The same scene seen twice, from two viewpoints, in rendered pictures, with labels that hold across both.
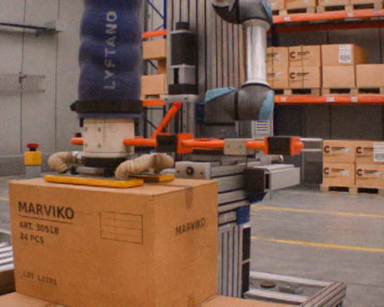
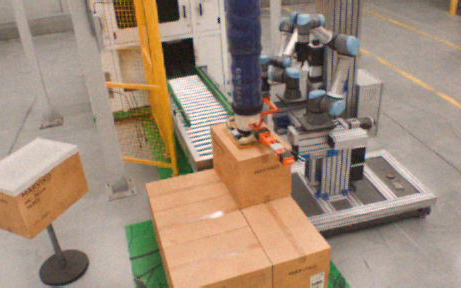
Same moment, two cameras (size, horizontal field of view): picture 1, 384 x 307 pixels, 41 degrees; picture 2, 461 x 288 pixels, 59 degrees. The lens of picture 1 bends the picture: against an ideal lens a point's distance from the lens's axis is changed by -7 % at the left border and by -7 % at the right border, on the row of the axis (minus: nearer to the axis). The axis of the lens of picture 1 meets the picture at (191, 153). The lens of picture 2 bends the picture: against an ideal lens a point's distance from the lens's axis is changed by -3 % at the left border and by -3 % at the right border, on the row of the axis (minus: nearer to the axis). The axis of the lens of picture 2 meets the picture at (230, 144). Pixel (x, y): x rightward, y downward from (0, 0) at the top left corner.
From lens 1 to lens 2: 1.98 m
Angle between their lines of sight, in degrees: 48
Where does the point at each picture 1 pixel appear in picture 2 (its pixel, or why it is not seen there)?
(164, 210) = (245, 166)
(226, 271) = (334, 171)
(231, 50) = not seen: hidden behind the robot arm
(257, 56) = (336, 79)
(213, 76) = (328, 75)
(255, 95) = (328, 103)
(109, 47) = (238, 85)
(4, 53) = not seen: outside the picture
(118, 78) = (243, 99)
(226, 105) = (314, 104)
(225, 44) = not seen: hidden behind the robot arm
